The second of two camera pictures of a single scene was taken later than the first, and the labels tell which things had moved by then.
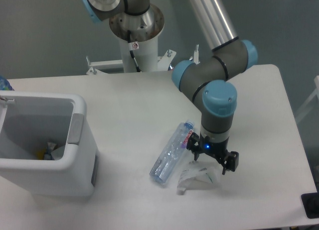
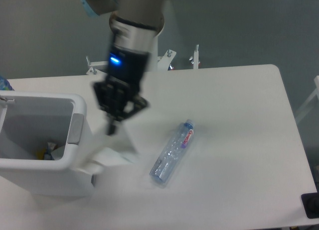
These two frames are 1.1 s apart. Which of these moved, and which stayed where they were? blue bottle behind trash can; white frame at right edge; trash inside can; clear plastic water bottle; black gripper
Moved: black gripper
Stayed: clear plastic water bottle; trash inside can; blue bottle behind trash can; white frame at right edge
